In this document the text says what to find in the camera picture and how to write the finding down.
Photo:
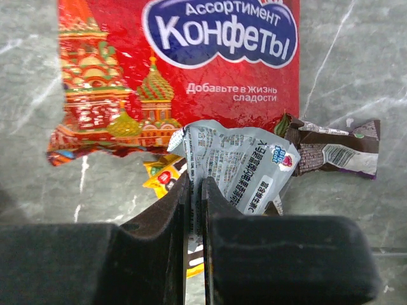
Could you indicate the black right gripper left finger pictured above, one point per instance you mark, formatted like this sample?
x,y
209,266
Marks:
x,y
142,261

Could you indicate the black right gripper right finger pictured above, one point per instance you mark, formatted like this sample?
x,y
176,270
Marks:
x,y
306,259

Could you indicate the red candy bag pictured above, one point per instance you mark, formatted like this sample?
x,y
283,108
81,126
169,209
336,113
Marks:
x,y
134,72

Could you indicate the purple brown M&M's packet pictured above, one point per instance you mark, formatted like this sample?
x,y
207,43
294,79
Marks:
x,y
332,150

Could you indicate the yellow M&M's packet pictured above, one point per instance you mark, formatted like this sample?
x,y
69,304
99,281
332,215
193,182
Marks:
x,y
164,173
195,262

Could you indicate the white grey snack wrapper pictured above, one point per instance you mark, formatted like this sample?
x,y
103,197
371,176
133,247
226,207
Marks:
x,y
249,165

